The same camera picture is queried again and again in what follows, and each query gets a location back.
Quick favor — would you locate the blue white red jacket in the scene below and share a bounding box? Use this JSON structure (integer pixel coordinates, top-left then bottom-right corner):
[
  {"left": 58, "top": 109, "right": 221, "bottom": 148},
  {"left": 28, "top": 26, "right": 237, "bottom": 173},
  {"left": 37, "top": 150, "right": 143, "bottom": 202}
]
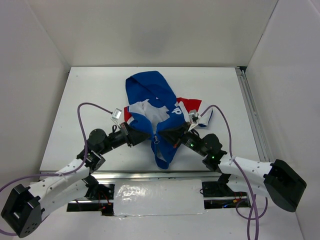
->
[{"left": 124, "top": 71, "right": 214, "bottom": 170}]

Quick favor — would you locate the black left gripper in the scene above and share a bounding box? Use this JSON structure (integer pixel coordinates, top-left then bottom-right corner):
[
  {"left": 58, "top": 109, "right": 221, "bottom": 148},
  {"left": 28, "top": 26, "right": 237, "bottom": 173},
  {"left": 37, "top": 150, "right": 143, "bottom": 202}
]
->
[{"left": 98, "top": 121, "right": 151, "bottom": 156}]

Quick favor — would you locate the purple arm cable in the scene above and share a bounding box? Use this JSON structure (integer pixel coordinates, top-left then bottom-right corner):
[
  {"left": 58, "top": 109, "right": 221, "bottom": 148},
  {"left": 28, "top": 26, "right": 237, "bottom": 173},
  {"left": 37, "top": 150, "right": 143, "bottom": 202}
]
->
[
  {"left": 197, "top": 104, "right": 269, "bottom": 240},
  {"left": 0, "top": 101, "right": 114, "bottom": 237}
]

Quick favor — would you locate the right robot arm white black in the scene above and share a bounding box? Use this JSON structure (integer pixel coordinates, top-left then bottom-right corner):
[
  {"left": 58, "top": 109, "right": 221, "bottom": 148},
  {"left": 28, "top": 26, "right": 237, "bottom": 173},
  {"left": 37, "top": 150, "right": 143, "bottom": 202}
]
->
[{"left": 159, "top": 123, "right": 307, "bottom": 213}]

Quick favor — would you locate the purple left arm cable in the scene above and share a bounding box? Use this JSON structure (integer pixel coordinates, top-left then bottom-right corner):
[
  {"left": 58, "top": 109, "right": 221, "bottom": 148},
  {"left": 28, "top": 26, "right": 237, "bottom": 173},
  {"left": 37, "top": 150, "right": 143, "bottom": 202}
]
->
[{"left": 0, "top": 101, "right": 114, "bottom": 237}]

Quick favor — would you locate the aluminium side rail frame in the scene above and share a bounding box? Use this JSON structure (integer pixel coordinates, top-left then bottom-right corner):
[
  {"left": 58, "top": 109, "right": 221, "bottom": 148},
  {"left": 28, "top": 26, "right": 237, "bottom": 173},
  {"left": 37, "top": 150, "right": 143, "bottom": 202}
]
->
[{"left": 235, "top": 66, "right": 276, "bottom": 163}]

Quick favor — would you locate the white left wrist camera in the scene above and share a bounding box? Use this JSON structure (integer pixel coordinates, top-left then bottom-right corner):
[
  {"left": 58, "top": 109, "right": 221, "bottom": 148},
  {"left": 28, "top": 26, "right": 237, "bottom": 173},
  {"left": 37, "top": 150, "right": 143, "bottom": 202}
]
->
[{"left": 111, "top": 108, "right": 122, "bottom": 121}]

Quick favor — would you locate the white foil covered panel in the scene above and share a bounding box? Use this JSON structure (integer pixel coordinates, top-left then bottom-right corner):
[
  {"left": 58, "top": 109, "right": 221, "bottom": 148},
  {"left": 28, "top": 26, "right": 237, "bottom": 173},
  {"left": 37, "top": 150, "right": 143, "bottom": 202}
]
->
[{"left": 113, "top": 179, "right": 206, "bottom": 217}]

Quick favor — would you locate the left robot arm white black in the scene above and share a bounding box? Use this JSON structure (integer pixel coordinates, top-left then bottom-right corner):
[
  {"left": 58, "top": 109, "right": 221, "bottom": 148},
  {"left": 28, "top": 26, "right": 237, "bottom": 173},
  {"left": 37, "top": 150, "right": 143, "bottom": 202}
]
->
[{"left": 1, "top": 122, "right": 151, "bottom": 238}]

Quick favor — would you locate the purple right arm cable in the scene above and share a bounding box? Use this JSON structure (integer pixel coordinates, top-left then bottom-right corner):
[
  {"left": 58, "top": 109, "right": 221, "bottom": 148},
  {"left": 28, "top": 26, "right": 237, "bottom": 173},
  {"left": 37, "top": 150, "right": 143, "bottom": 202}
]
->
[{"left": 197, "top": 104, "right": 269, "bottom": 240}]

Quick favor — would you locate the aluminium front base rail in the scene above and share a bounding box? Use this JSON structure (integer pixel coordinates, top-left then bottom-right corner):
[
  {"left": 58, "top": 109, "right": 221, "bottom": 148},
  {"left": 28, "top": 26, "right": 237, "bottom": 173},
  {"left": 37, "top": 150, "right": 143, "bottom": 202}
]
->
[{"left": 92, "top": 171, "right": 221, "bottom": 181}]

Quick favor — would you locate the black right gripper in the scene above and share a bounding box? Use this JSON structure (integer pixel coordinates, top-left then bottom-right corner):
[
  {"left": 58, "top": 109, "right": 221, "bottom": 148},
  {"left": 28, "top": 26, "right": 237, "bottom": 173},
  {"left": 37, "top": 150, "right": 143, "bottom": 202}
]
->
[{"left": 158, "top": 121, "right": 208, "bottom": 157}]

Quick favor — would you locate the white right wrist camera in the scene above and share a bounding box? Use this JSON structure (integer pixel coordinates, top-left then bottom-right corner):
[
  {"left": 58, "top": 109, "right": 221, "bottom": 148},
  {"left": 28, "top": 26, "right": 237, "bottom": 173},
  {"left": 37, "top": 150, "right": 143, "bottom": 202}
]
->
[{"left": 188, "top": 109, "right": 201, "bottom": 132}]

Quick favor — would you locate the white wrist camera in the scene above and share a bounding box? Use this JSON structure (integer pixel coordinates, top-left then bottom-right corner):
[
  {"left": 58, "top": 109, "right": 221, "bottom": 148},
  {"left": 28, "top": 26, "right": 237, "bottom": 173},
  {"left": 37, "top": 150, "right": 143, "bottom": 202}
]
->
[
  {"left": 111, "top": 108, "right": 122, "bottom": 121},
  {"left": 188, "top": 109, "right": 201, "bottom": 132}
]

